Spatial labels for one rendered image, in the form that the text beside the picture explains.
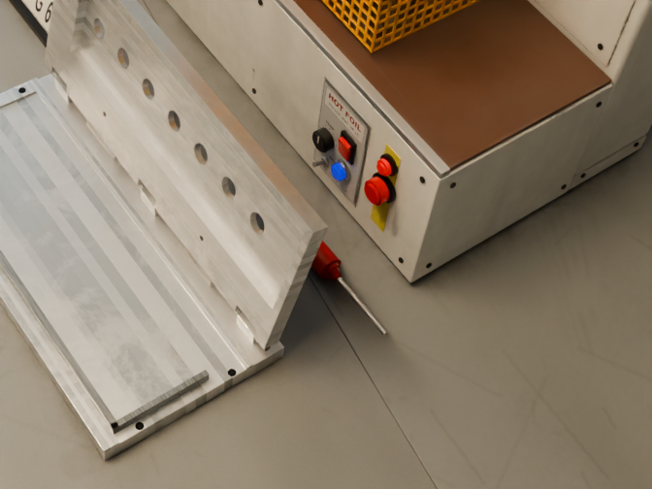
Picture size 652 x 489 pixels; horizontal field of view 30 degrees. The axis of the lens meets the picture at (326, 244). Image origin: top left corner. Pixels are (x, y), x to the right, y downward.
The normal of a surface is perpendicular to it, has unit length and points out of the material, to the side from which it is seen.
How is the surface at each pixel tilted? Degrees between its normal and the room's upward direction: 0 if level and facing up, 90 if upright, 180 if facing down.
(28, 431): 0
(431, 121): 0
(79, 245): 0
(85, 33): 76
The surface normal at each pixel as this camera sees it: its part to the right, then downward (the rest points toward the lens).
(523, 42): 0.10, -0.56
